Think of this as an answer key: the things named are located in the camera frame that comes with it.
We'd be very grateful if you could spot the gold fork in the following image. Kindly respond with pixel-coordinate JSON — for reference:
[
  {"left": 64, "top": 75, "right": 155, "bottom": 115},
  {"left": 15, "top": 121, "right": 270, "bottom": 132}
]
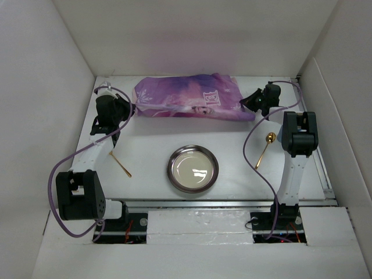
[{"left": 109, "top": 151, "right": 132, "bottom": 178}]

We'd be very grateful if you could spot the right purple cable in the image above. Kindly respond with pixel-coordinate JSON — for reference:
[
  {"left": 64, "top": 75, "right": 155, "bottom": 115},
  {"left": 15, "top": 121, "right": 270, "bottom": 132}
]
[{"left": 242, "top": 80, "right": 305, "bottom": 242}]

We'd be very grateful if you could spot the blue plastic cup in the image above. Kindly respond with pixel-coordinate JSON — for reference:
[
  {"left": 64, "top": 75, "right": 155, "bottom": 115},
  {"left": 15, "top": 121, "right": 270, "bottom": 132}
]
[{"left": 277, "top": 129, "right": 282, "bottom": 142}]

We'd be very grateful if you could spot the purple Elsa cloth placemat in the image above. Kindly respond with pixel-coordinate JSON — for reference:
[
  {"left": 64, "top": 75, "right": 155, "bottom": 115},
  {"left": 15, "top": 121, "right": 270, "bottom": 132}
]
[{"left": 132, "top": 73, "right": 255, "bottom": 121}]

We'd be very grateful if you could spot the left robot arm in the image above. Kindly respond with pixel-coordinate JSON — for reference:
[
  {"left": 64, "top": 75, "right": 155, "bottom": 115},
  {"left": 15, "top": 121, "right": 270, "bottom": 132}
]
[{"left": 56, "top": 92, "right": 132, "bottom": 231}]

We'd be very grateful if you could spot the gold spoon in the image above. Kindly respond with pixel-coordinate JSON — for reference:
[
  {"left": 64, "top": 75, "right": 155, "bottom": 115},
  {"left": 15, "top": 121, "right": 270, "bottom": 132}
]
[{"left": 255, "top": 132, "right": 277, "bottom": 170}]

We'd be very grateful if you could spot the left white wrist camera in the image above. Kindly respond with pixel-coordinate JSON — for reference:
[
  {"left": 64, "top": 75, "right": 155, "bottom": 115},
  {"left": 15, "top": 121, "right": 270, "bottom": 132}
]
[{"left": 94, "top": 82, "right": 117, "bottom": 98}]

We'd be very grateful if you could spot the aluminium rail front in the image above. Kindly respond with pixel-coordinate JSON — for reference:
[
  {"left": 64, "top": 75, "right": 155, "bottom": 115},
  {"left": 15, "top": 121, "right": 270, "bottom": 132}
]
[{"left": 59, "top": 197, "right": 338, "bottom": 209}]

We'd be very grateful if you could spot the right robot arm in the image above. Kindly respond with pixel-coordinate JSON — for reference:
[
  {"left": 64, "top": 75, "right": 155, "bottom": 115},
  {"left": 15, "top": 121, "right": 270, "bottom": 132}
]
[{"left": 240, "top": 81, "right": 319, "bottom": 230}]

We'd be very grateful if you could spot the white foam block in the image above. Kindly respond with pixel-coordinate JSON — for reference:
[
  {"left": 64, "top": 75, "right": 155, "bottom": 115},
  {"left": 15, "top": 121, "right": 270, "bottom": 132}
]
[{"left": 146, "top": 209, "right": 253, "bottom": 245}]

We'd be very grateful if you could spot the metal rimmed cream plate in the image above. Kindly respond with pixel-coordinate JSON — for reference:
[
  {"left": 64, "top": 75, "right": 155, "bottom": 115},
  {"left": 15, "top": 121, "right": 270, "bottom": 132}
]
[{"left": 166, "top": 145, "right": 219, "bottom": 194}]

